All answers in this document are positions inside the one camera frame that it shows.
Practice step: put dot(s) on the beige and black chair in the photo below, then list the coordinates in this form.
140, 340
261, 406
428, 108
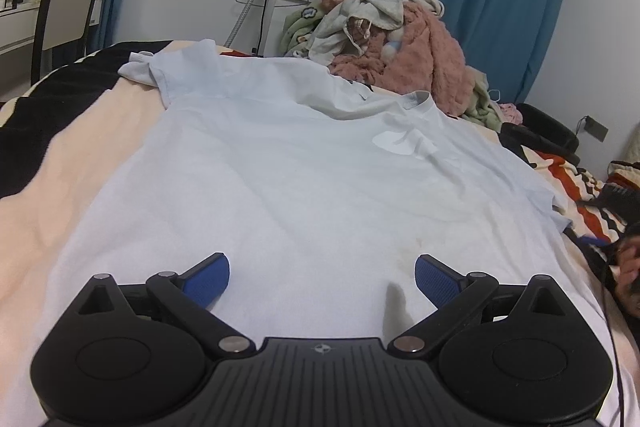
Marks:
67, 7

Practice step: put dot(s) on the pink fluffy robe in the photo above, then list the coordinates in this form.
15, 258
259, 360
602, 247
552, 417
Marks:
430, 57

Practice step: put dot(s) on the white dressing desk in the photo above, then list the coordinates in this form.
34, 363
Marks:
15, 32

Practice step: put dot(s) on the white t-shirt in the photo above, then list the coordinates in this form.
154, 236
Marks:
300, 187

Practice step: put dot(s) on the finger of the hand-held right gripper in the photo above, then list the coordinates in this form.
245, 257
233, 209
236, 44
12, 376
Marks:
592, 241

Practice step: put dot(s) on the black armchair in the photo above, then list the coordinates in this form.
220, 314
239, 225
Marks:
545, 132

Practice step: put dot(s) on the grey hoodie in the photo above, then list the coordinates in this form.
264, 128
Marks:
380, 2

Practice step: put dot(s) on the person's right hand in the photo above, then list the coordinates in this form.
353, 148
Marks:
627, 262

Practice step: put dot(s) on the pile of clothes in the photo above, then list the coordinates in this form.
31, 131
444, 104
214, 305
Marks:
300, 27

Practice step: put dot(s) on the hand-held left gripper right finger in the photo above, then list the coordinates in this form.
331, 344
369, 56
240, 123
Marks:
437, 282

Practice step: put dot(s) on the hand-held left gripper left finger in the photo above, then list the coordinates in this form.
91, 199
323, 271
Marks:
210, 279

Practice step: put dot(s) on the pink cloth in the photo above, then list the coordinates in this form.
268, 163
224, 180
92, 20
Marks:
510, 113

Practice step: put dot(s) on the black wall socket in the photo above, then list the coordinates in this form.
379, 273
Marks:
595, 129

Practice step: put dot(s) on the striped fleece blanket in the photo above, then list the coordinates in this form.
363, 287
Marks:
60, 167

